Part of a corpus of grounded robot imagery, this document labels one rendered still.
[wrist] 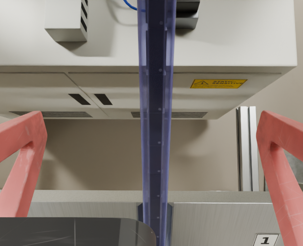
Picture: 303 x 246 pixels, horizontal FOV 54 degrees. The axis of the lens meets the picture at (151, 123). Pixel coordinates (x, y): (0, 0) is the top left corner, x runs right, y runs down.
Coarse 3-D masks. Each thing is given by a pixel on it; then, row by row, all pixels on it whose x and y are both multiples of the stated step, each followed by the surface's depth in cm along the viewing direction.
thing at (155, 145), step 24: (144, 0) 10; (168, 0) 10; (144, 24) 11; (168, 24) 11; (144, 48) 11; (168, 48) 11; (144, 72) 12; (168, 72) 12; (144, 96) 13; (168, 96) 13; (144, 120) 13; (168, 120) 13; (144, 144) 14; (168, 144) 14; (144, 168) 15; (168, 168) 15; (144, 192) 16; (144, 216) 17
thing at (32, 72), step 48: (0, 0) 45; (96, 0) 45; (240, 0) 45; (288, 0) 45; (0, 48) 44; (48, 48) 44; (96, 48) 44; (192, 48) 44; (240, 48) 44; (288, 48) 44; (0, 96) 63; (48, 96) 63; (96, 96) 63; (192, 96) 62; (240, 96) 62
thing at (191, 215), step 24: (48, 192) 19; (72, 192) 19; (96, 192) 19; (120, 192) 19; (168, 192) 19; (192, 192) 19; (216, 192) 19; (240, 192) 19; (264, 192) 19; (48, 216) 20; (72, 216) 20; (96, 216) 20; (120, 216) 19; (168, 216) 19; (192, 216) 19; (216, 216) 19; (240, 216) 19; (264, 216) 19; (168, 240) 21; (192, 240) 21; (216, 240) 21; (240, 240) 21; (264, 240) 21
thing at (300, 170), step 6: (288, 156) 102; (294, 156) 102; (288, 162) 102; (294, 162) 102; (300, 162) 102; (294, 168) 101; (300, 168) 101; (294, 174) 101; (300, 174) 101; (264, 180) 102; (300, 180) 101; (264, 186) 101; (300, 186) 96
